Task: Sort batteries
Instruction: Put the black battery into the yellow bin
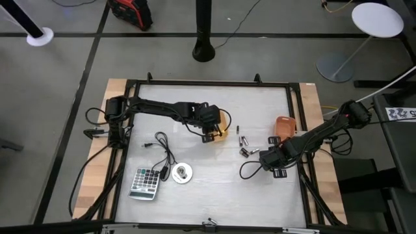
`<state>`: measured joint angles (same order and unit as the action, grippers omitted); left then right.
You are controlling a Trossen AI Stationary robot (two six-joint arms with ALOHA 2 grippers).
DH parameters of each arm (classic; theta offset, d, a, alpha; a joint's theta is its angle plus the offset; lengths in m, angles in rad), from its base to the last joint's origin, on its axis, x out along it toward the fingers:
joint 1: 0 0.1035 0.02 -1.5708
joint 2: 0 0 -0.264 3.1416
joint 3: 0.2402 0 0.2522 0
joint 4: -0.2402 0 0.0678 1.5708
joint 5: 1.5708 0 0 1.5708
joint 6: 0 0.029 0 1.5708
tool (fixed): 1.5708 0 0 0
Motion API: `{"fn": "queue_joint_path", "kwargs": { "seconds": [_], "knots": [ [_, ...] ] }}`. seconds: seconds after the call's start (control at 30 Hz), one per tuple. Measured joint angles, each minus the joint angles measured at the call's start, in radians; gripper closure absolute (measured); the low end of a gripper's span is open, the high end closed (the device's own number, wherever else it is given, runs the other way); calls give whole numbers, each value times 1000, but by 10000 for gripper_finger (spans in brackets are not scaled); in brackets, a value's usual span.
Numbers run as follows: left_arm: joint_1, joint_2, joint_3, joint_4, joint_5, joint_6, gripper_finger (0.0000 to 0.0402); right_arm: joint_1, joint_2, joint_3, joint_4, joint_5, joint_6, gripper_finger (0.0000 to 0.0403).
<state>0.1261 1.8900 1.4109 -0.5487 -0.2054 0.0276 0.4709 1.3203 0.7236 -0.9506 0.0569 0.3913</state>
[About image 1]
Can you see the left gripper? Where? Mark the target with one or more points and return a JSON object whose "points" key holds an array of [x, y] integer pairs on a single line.
{"points": [[201, 117]]}

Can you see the white round side table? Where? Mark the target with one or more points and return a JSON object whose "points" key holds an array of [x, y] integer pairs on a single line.
{"points": [[377, 19]]}

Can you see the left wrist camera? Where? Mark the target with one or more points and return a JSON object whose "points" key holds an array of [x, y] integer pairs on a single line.
{"points": [[215, 115]]}

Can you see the orange plastic bin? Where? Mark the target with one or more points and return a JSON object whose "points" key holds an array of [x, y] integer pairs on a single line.
{"points": [[285, 126]]}

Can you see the grey desk calculator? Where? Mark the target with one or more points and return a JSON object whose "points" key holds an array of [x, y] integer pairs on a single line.
{"points": [[144, 182]]}

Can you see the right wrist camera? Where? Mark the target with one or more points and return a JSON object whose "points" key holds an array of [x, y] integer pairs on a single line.
{"points": [[266, 161]]}

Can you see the round white disc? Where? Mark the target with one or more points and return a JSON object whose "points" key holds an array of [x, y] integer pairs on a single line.
{"points": [[177, 177]]}

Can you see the white printed sticker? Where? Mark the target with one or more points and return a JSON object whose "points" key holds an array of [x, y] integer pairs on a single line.
{"points": [[401, 113]]}

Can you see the black metal table frame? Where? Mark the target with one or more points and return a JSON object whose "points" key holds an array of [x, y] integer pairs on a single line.
{"points": [[211, 83]]}

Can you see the silver Energizer battery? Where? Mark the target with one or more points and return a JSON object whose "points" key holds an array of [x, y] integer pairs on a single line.
{"points": [[254, 151]]}

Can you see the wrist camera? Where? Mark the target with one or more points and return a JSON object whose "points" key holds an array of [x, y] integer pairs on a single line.
{"points": [[215, 115], [266, 161]]}

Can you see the black pole with flared base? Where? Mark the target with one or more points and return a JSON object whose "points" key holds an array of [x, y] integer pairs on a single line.
{"points": [[203, 32]]}

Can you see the silver camera mount clamp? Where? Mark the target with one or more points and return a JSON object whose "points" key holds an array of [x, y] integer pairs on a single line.
{"points": [[209, 226]]}

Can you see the black frame knob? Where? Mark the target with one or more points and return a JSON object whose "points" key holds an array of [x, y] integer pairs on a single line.
{"points": [[257, 78], [149, 77]]}

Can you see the black desk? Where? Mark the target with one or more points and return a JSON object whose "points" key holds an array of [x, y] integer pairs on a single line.
{"points": [[399, 146]]}

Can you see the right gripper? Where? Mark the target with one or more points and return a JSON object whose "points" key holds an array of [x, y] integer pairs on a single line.
{"points": [[282, 156]]}

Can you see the small dark battery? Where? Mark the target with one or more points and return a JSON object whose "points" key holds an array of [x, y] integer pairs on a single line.
{"points": [[237, 129]]}

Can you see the black copper Duracell battery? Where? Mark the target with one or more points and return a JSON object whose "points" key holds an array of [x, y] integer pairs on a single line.
{"points": [[243, 152]]}

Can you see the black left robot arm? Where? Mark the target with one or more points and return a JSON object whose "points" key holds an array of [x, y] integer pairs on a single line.
{"points": [[156, 109]]}

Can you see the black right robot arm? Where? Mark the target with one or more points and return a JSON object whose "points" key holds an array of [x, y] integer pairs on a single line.
{"points": [[325, 133]]}

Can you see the black post white round base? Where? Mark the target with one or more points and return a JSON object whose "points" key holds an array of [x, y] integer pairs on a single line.
{"points": [[19, 15]]}

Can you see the red black case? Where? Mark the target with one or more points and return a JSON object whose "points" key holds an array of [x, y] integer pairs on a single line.
{"points": [[130, 13]]}

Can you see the black side clamp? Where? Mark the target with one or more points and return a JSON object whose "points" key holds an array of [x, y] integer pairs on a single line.
{"points": [[92, 132]]}

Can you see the yellow plastic bin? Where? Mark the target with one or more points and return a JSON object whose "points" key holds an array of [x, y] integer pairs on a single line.
{"points": [[226, 133]]}

